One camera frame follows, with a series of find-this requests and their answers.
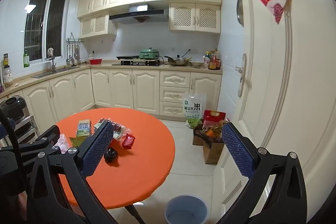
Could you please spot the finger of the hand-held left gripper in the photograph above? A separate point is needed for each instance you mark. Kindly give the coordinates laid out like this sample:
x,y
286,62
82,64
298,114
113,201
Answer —
x,y
48,134

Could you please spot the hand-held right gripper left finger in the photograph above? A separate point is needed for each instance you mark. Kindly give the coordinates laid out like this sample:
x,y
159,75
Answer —
x,y
95,151

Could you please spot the small cardboard box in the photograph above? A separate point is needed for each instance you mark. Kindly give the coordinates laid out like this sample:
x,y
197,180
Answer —
x,y
198,138

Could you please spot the black air fryer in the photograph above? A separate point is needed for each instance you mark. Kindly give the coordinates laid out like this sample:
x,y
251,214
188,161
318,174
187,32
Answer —
x,y
13,108

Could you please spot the green electric pot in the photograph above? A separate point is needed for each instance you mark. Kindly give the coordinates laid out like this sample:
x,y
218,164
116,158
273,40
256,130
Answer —
x,y
149,54

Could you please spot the black crumpled object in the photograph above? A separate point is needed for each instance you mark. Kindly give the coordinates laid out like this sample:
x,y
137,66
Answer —
x,y
110,155

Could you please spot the cream lattice door cabinet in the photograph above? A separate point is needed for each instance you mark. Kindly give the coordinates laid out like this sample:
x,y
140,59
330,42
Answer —
x,y
95,24
194,18

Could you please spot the cream panel door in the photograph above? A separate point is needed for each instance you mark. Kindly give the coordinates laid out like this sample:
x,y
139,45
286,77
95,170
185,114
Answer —
x,y
275,69

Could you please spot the round metal wall plate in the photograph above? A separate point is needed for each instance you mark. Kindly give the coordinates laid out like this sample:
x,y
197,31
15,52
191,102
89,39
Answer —
x,y
240,10

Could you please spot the group of condiment bottles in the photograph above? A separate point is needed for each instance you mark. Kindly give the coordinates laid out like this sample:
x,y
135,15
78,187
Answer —
x,y
212,61

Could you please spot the small red snack packet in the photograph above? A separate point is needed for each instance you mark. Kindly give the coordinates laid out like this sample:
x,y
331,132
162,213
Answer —
x,y
128,141

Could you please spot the large cardboard box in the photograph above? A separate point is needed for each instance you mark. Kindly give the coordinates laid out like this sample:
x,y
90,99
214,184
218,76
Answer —
x,y
212,151

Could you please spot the metal storage rack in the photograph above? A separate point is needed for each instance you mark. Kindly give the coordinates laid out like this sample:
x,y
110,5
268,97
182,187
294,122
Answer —
x,y
26,129

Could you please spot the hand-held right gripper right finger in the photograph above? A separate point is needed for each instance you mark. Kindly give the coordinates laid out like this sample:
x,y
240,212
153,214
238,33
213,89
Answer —
x,y
239,151

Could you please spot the shallow metal dish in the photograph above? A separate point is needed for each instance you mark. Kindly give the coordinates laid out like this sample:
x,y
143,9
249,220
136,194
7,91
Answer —
x,y
196,64

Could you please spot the green bottle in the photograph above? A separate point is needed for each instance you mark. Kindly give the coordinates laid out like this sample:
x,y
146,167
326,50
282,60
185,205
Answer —
x,y
26,60

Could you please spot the kitchen window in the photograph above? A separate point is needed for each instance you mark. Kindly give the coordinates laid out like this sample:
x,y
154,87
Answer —
x,y
36,24

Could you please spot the cream lower cabinets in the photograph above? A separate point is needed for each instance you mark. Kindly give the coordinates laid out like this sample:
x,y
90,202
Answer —
x,y
120,88

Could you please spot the green yellow wrapper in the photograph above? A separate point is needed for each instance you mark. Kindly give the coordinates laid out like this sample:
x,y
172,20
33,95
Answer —
x,y
76,141

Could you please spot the steel kitchen sink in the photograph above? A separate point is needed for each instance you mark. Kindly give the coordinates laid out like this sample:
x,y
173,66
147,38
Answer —
x,y
52,73

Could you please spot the dark red snack packet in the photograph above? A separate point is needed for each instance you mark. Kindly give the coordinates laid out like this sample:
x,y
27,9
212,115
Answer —
x,y
118,129

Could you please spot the dark table leg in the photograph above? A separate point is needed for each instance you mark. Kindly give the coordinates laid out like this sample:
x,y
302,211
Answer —
x,y
135,214

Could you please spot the clear rice bag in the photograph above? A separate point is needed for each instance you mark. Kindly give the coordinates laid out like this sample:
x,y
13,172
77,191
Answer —
x,y
193,108

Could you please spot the black range hood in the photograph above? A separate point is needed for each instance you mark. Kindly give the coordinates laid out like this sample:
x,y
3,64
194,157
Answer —
x,y
139,14

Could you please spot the blue-grey plastic waste bin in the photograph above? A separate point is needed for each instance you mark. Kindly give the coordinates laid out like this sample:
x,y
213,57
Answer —
x,y
186,209

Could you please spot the steel wok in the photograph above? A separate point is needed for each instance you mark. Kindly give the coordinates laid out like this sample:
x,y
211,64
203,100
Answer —
x,y
178,61

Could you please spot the hanging utensil rack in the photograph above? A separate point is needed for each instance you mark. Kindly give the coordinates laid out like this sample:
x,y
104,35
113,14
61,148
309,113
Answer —
x,y
72,52

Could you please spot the black gas stove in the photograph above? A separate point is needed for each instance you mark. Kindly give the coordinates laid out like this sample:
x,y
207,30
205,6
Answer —
x,y
136,63

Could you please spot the black griddle pan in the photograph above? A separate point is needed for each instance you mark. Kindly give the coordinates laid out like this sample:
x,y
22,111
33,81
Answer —
x,y
127,57

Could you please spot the green white drink carton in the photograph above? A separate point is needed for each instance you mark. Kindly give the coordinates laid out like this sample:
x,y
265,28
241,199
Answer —
x,y
84,129

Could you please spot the steel faucet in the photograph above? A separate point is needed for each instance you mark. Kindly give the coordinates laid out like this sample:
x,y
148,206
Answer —
x,y
53,61

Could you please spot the red bowl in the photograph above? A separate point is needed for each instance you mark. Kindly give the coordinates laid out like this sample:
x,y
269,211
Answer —
x,y
95,61

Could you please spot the clear pink plastic bag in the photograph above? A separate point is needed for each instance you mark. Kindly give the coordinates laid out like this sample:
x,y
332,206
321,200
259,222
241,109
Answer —
x,y
63,144

